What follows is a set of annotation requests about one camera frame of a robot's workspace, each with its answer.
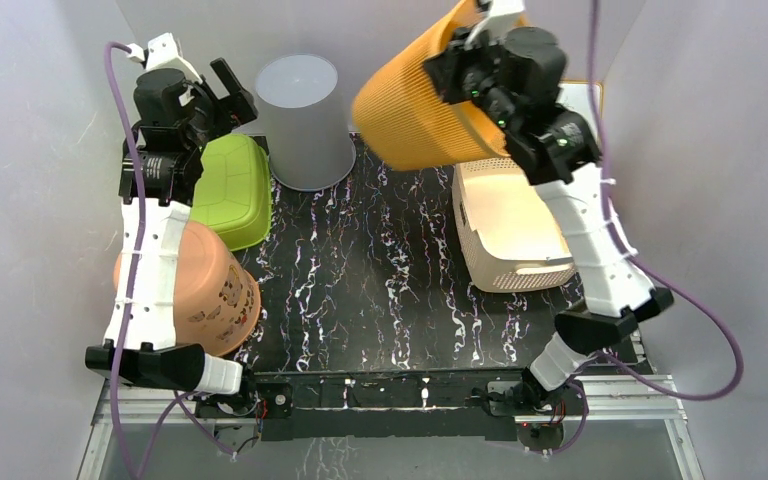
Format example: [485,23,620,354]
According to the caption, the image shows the grey plastic bucket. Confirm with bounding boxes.
[255,54,355,192]

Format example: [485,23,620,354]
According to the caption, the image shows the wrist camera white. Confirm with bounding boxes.
[126,32,203,84]
[465,0,526,48]

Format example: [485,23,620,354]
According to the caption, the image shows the orange plastic bucket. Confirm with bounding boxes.
[112,219,263,358]

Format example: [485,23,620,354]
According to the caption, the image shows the yellow slatted plastic basket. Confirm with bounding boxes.
[351,1,508,171]

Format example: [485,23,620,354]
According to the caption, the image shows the aluminium frame rail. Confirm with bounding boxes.
[77,375,704,479]

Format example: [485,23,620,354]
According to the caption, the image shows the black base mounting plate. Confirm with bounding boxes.
[195,370,589,444]

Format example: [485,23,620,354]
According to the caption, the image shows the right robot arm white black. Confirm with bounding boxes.
[424,27,673,414]

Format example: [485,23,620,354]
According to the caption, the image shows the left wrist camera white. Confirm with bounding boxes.
[126,32,203,84]

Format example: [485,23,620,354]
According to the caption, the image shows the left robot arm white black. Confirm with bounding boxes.
[84,58,259,416]

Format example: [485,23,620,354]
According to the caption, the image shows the green plastic tub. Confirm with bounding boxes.
[190,134,272,251]

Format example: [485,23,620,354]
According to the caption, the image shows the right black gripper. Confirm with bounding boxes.
[421,25,520,137]

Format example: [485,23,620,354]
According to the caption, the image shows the yellow framed whiteboard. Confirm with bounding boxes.
[558,81,603,140]

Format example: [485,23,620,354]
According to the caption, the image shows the cream perforated laundry basket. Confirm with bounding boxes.
[452,158,576,293]

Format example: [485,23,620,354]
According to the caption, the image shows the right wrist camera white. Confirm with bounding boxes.
[465,0,526,48]

